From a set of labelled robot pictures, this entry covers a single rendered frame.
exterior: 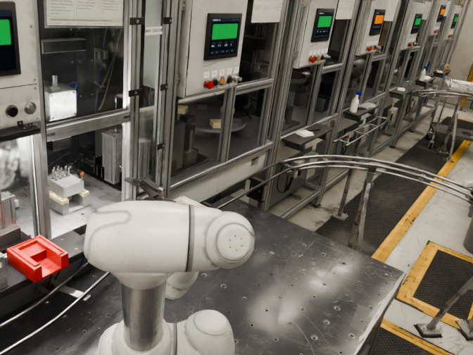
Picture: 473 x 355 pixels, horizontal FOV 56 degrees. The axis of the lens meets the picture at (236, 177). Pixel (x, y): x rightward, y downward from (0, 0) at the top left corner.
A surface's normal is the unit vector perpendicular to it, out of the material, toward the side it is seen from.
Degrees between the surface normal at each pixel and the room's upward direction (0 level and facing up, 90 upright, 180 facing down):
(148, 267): 110
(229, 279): 0
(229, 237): 64
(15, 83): 90
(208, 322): 6
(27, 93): 90
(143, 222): 36
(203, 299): 0
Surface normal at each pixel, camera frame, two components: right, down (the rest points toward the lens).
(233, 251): 0.33, -0.07
